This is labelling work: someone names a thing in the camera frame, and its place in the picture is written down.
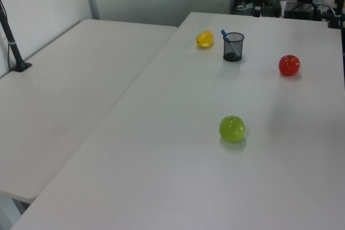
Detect white green shoe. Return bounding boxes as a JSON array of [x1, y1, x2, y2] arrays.
[[236, 2, 254, 12]]

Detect blue capped marker pen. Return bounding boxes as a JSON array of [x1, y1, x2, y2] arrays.
[[220, 29, 242, 58]]

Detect green toy apple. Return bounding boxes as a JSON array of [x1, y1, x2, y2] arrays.
[[218, 115, 246, 143]]

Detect yellow toy starfruit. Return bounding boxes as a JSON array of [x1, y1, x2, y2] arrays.
[[195, 30, 215, 49]]

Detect black equipment box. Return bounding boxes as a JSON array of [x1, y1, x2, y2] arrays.
[[284, 1, 322, 21]]

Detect black mesh pen holder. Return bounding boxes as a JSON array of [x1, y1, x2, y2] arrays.
[[223, 32, 245, 62]]

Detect red toy apple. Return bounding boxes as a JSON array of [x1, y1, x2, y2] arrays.
[[278, 54, 301, 76]]

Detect black camera stand pole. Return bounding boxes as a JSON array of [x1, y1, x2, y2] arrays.
[[0, 0, 33, 73]]

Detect black clamp camera stand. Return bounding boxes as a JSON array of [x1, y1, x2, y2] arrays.
[[327, 0, 345, 29]]

